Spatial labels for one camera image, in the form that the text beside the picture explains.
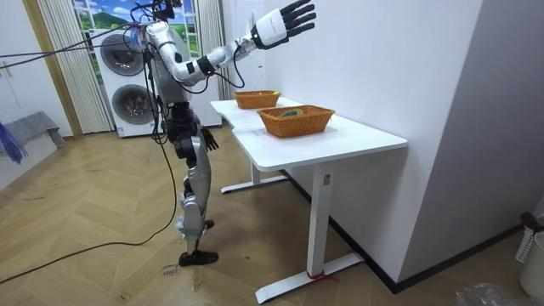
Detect white desk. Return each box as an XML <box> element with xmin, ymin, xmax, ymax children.
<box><xmin>209</xmin><ymin>96</ymin><xmax>410</xmax><ymax>305</ymax></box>

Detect robot body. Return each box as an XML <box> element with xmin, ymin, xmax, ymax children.
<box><xmin>127</xmin><ymin>0</ymin><xmax>193</xmax><ymax>112</ymax></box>

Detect white round bin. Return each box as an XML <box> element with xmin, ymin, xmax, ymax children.
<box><xmin>518</xmin><ymin>231</ymin><xmax>544</xmax><ymax>301</ymax></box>

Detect red strap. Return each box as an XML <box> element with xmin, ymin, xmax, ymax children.
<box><xmin>306</xmin><ymin>270</ymin><xmax>339</xmax><ymax>283</ymax></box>

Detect orange wicker basket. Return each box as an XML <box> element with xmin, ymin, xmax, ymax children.
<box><xmin>256</xmin><ymin>104</ymin><xmax>337</xmax><ymax>139</ymax></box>
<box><xmin>232</xmin><ymin>89</ymin><xmax>282</xmax><ymax>111</ymax></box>

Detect white washing machine tower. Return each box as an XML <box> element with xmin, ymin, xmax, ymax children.
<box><xmin>91</xmin><ymin>27</ymin><xmax>224</xmax><ymax>139</ymax></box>

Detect robot legs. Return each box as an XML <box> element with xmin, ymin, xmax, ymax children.
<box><xmin>164</xmin><ymin>104</ymin><xmax>220</xmax><ymax>268</ymax></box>

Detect landscape window poster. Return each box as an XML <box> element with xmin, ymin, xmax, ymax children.
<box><xmin>71</xmin><ymin>0</ymin><xmax>201</xmax><ymax>60</ymax></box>

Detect black floor cable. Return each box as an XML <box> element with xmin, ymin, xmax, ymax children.
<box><xmin>0</xmin><ymin>63</ymin><xmax>179</xmax><ymax>285</ymax></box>

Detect clear plastic bag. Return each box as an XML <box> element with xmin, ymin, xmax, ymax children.
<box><xmin>454</xmin><ymin>282</ymin><xmax>544</xmax><ymax>306</ymax></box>

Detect cable bundle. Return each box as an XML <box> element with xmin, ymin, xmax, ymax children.
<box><xmin>0</xmin><ymin>20</ymin><xmax>148</xmax><ymax>166</ymax></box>

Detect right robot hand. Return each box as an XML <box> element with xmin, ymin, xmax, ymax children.
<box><xmin>250</xmin><ymin>0</ymin><xmax>318</xmax><ymax>51</ymax></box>

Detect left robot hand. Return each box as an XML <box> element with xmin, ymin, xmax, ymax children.
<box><xmin>200</xmin><ymin>126</ymin><xmax>221</xmax><ymax>153</ymax></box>

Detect white pleated curtain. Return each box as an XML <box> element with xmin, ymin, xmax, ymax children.
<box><xmin>36</xmin><ymin>0</ymin><xmax>116</xmax><ymax>135</ymax></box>
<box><xmin>195</xmin><ymin>0</ymin><xmax>233</xmax><ymax>101</ymax></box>

